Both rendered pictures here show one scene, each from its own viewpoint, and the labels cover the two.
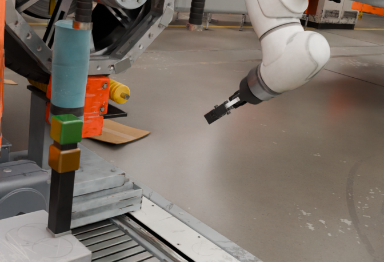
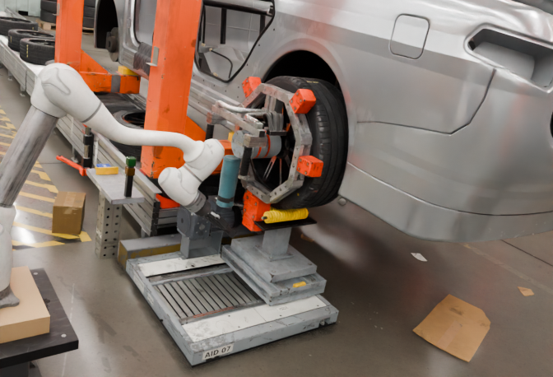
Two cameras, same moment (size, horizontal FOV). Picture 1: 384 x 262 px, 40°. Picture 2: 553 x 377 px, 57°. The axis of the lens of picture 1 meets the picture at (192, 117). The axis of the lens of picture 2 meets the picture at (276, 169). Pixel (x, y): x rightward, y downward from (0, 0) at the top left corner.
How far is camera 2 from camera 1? 276 cm
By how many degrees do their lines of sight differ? 90
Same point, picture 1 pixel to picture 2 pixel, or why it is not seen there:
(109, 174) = (268, 269)
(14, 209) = (181, 215)
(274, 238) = not seen: outside the picture
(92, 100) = (250, 208)
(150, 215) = (266, 312)
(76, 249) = (114, 197)
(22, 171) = not seen: hidden behind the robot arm
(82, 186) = (253, 262)
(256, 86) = not seen: hidden behind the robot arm
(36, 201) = (186, 218)
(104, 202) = (254, 279)
